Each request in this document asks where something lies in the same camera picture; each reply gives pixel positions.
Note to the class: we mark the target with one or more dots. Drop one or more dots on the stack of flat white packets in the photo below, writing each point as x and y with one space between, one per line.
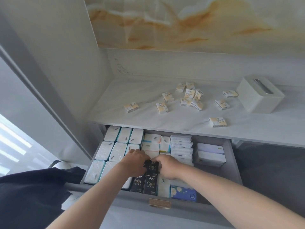
181 145

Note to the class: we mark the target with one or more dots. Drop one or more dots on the white cardboard box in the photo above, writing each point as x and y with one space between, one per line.
211 148
211 159

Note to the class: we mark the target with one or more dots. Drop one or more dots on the black tissue packet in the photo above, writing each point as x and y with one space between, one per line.
150 186
137 183
152 168

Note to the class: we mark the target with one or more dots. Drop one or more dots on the person's left fingers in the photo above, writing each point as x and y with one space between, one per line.
142 156

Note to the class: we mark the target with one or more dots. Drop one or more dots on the person's right forearm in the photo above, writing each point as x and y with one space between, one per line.
233 200

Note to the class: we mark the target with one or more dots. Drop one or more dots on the person's left forearm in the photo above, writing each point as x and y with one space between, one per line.
93 200

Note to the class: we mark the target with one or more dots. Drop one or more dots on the white tissue box holder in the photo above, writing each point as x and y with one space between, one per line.
258 97

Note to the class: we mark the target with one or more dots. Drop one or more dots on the person's right fingers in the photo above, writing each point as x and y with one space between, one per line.
157 159

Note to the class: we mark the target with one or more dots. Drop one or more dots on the grey drawer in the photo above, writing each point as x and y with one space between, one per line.
228 164

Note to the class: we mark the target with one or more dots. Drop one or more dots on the rows of white tissue packs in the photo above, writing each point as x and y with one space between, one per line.
112 150

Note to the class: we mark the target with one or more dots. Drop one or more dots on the person's dark garment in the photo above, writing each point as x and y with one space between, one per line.
28 200

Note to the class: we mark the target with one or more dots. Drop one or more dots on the person's right hand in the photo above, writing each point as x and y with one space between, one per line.
171 166

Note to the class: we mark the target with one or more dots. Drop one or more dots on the scatter of small cream packets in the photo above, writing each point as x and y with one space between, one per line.
190 93

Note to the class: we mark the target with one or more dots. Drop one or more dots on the person's left hand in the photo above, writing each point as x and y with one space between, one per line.
131 163

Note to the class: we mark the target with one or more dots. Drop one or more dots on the blue floral tissue pack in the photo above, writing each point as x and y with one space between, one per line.
183 193

